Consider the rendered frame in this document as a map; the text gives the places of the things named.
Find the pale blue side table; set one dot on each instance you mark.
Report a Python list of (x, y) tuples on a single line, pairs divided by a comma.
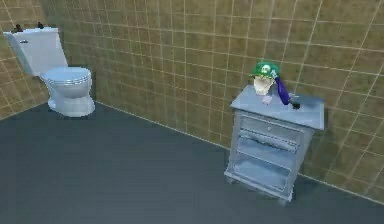
[(276, 133)]

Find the green capped figurine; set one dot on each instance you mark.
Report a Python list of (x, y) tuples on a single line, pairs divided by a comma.
[(266, 78)]

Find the small black object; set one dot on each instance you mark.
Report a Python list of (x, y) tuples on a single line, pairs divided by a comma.
[(40, 25), (17, 28)]

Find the white toilet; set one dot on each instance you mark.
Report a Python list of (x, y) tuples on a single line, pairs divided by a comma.
[(66, 83)]

